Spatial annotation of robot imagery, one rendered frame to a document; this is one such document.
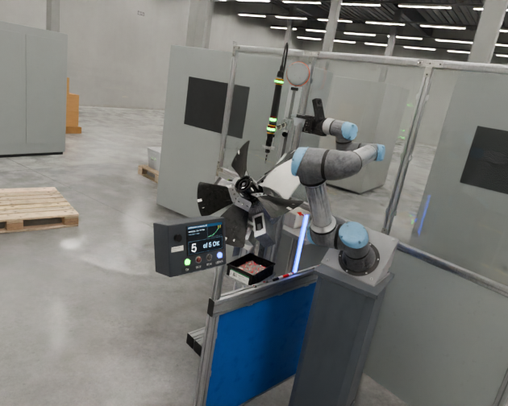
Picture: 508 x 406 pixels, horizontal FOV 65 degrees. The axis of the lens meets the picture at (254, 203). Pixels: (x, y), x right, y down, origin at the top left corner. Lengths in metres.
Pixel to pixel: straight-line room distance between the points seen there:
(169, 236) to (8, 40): 6.20
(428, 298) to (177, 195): 3.43
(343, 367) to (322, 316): 0.26
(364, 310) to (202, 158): 3.30
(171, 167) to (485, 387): 3.96
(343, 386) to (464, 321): 0.81
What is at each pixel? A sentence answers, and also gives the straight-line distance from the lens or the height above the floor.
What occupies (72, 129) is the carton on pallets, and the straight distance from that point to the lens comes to 10.23.
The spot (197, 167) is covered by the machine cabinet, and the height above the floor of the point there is 0.70.
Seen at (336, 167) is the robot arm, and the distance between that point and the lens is 1.48.
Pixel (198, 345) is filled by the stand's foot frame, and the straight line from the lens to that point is 2.83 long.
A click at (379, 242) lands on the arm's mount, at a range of 2.00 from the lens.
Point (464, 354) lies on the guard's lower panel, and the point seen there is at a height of 0.55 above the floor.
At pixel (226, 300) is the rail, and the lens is 1.82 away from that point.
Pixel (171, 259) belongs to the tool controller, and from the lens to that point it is 1.46.
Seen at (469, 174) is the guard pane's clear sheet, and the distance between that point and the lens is 2.40.
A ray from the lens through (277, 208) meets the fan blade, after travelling 2.09.
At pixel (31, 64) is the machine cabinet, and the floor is 1.50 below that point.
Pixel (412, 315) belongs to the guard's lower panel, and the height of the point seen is 0.61.
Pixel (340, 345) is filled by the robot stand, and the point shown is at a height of 0.69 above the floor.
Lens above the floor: 1.78
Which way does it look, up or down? 17 degrees down
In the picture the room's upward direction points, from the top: 9 degrees clockwise
